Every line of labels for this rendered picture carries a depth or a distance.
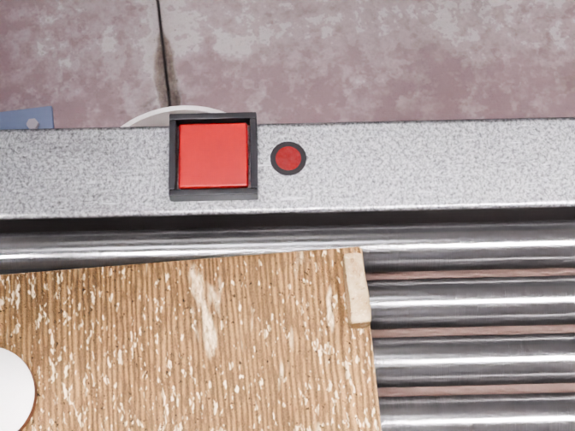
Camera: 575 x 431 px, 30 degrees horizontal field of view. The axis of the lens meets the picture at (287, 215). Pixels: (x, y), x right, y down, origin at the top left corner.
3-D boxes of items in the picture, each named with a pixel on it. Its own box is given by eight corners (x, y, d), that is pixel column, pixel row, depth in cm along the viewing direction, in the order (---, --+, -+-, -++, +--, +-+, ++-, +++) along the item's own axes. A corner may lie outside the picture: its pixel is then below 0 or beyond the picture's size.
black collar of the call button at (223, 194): (170, 121, 95) (168, 113, 93) (257, 119, 95) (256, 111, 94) (170, 202, 93) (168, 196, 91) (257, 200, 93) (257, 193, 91)
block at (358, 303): (340, 261, 89) (342, 251, 86) (362, 259, 89) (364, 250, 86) (348, 331, 87) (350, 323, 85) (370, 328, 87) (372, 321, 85)
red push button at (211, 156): (180, 129, 95) (178, 122, 94) (247, 127, 95) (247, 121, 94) (180, 193, 93) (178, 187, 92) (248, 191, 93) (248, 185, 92)
